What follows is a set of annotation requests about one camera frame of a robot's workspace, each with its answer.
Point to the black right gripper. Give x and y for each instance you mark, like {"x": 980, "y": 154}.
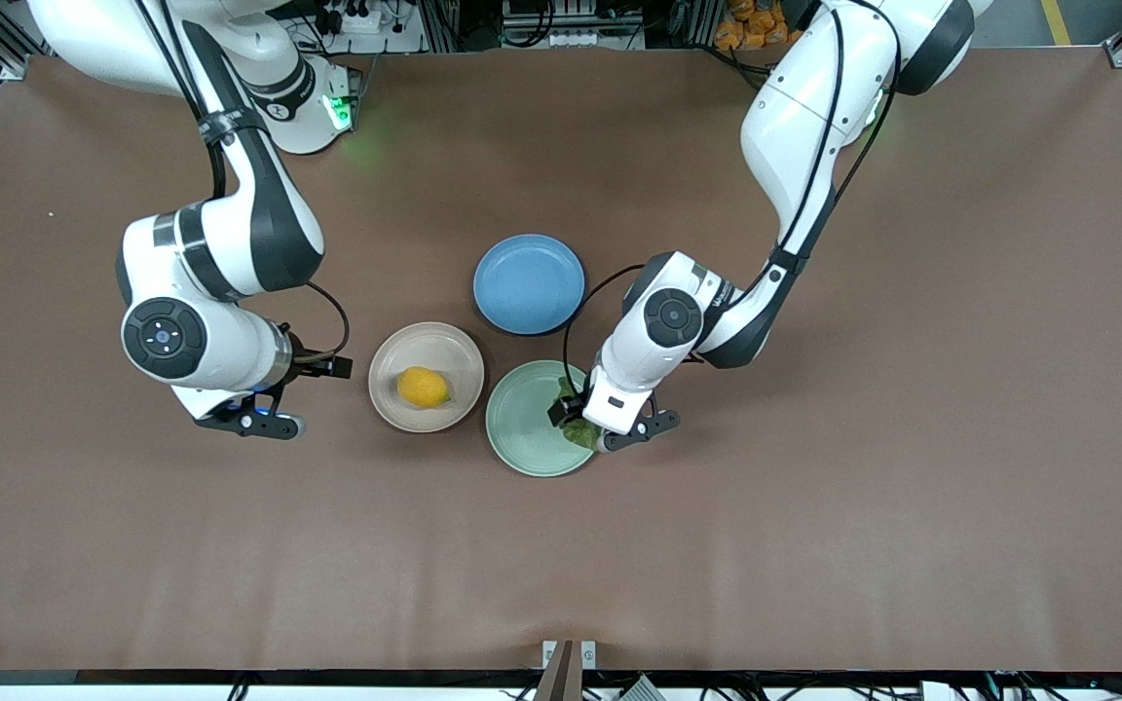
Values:
{"x": 300, "y": 357}

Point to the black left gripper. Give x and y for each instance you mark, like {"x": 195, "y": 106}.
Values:
{"x": 566, "y": 406}

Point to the green lettuce leaf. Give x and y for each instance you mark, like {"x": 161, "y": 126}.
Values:
{"x": 582, "y": 435}

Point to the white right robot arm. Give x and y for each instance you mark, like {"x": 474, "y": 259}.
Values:
{"x": 230, "y": 243}

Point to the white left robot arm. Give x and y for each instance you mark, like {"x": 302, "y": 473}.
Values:
{"x": 795, "y": 117}

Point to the yellow lemon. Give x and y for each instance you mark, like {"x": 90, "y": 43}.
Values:
{"x": 423, "y": 387}

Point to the pale green round plate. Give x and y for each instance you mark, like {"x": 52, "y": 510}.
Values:
{"x": 522, "y": 424}

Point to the beige round plate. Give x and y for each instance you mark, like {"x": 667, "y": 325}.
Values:
{"x": 425, "y": 346}

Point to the blue round plate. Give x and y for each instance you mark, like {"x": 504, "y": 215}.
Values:
{"x": 529, "y": 284}

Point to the white ribbed box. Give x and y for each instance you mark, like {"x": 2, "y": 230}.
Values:
{"x": 641, "y": 689}

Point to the white power strip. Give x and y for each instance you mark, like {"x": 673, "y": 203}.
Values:
{"x": 376, "y": 34}

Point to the white electronics rack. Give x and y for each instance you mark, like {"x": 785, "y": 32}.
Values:
{"x": 571, "y": 24}

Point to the orange snack packets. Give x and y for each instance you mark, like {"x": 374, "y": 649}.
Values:
{"x": 751, "y": 24}

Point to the white metal bracket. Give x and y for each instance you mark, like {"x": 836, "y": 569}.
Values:
{"x": 588, "y": 654}

